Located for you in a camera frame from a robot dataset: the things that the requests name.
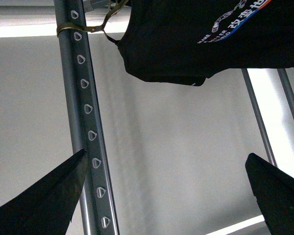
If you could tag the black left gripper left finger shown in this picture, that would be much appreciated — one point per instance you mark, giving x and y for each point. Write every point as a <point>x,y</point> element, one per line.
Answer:
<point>46,207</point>

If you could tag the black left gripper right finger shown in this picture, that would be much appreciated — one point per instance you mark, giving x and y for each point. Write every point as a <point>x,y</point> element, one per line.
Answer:
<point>274,192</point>

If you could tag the black t-shirt with print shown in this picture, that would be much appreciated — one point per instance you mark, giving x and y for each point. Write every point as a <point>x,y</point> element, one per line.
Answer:
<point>187,41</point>

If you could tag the grey rack vertical pole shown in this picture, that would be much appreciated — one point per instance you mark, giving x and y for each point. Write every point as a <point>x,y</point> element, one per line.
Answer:
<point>258,116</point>

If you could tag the grey perforated front rack rail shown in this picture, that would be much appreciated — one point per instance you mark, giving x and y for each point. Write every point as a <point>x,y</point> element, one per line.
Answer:
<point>96,201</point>

